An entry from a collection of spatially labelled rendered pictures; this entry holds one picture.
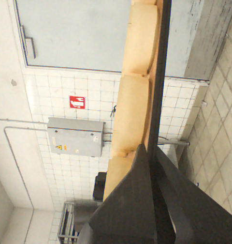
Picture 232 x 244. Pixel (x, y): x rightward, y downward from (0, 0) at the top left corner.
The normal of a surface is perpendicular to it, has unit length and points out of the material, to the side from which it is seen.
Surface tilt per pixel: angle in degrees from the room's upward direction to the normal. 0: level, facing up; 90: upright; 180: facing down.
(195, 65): 90
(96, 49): 90
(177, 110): 90
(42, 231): 90
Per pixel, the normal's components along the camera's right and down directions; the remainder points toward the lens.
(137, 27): 0.00, 0.00
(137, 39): -0.05, 0.38
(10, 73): -0.05, 0.69
